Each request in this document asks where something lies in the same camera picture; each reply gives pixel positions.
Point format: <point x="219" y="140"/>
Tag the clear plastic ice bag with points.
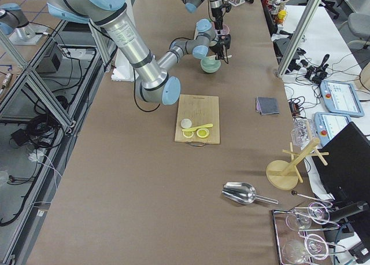
<point x="302" y="132"/>

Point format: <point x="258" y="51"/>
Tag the yellow plastic knife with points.
<point x="192" y="129"/>

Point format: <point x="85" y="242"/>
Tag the mint green bowl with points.
<point x="210" y="64"/>

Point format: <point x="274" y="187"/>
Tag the lower blue teach pendant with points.
<point x="329" y="125"/>

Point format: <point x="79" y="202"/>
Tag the pink bowl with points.
<point x="225" y="31"/>

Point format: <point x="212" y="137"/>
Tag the wooden mug tree stand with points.
<point x="285" y="175"/>

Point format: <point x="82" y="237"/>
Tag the metal ice scoop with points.
<point x="244" y="193"/>

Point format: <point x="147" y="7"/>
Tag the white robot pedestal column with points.
<point x="123" y="70"/>

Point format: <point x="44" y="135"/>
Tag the aluminium frame post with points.
<point x="302" y="25"/>

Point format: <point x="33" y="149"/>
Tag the grey folded cloth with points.
<point x="267" y="106"/>

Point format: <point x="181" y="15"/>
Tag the upper wine glass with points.
<point x="301" y="218"/>

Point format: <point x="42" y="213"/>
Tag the bamboo cutting board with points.
<point x="200" y="109"/>

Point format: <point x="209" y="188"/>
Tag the beige rabbit tray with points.
<point x="195" y="33"/>

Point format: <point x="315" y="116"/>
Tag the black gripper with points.
<point x="218" y="48"/>
<point x="215" y="12"/>

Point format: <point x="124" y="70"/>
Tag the lower wine glass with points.
<point x="307" y="250"/>

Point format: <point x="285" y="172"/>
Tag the upper blue teach pendant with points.
<point x="341" y="97"/>

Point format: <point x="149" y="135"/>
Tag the office chair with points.
<point x="358" y="25"/>

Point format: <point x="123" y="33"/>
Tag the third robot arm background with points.
<point x="15" y="24"/>

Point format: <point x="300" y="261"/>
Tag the blue teach pendant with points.
<point x="341" y="97"/>
<point x="329" y="125"/>

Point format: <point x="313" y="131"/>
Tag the white ceramic spoon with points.
<point x="228" y="56"/>

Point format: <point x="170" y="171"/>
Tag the black monitor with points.
<point x="346" y="175"/>

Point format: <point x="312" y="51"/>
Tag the wine glass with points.
<point x="307" y="250"/>
<point x="301" y="218"/>

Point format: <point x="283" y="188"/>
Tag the bottle rack with bottles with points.
<point x="277" y="10"/>

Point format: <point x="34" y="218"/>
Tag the wire glass rack tray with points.
<point x="299" y="234"/>

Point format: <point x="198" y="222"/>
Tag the upper lemon slice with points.
<point x="202" y="133"/>

